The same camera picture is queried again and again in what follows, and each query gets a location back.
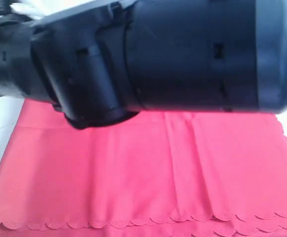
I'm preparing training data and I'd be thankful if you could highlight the red scalloped table cloth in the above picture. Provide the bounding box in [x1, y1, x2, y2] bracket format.
[0, 100, 287, 237]

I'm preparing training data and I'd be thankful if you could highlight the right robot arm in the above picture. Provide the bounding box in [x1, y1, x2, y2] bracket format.
[0, 0, 287, 129]

